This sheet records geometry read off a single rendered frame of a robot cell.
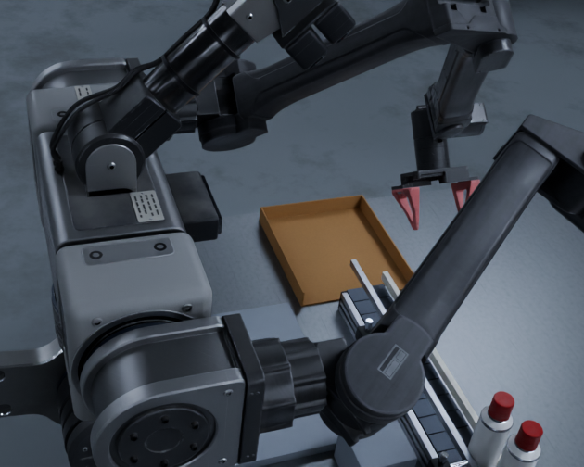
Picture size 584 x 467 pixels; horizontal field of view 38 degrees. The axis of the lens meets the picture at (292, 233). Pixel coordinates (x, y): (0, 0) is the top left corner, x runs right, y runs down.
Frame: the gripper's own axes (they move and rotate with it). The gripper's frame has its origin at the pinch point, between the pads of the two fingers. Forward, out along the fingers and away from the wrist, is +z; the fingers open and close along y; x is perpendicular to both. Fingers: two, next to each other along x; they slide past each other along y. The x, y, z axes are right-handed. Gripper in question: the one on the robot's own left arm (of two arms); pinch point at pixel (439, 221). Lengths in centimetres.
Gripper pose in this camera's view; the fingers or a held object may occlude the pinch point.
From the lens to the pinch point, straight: 149.5
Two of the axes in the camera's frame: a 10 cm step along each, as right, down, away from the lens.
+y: 9.4, -1.2, 3.3
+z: 1.2, 9.9, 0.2
